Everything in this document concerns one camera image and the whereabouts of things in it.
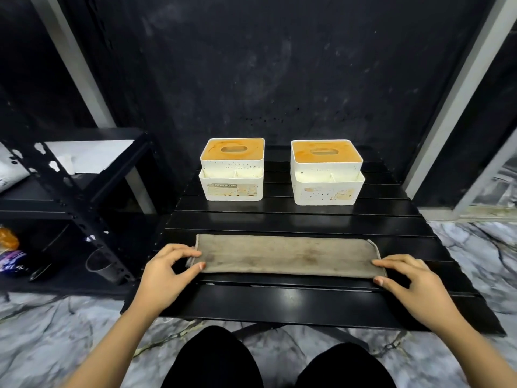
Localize person's right hand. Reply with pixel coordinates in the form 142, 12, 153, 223
371, 254, 465, 334

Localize person's left hand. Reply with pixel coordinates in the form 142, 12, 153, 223
139, 243, 207, 318

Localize grey cleaning cloth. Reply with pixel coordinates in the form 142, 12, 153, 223
185, 233, 388, 278

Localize person's left forearm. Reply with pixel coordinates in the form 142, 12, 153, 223
62, 294, 170, 388

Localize person's black trousers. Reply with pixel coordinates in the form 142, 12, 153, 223
161, 325, 396, 388

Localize grey metal cup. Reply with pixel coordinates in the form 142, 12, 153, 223
85, 246, 122, 283

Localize black metal shelf rack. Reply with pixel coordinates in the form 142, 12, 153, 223
0, 88, 162, 295

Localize white board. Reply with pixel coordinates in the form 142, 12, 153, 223
42, 140, 136, 176

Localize purple snack packet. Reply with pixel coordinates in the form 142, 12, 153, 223
0, 249, 29, 273

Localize white handheld controller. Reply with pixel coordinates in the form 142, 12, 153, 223
0, 143, 31, 195

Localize black table leg frame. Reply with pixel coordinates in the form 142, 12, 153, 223
232, 322, 371, 352

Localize white door frame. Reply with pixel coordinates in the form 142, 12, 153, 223
403, 0, 517, 222

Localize white frame post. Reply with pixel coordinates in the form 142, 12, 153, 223
30, 0, 156, 214

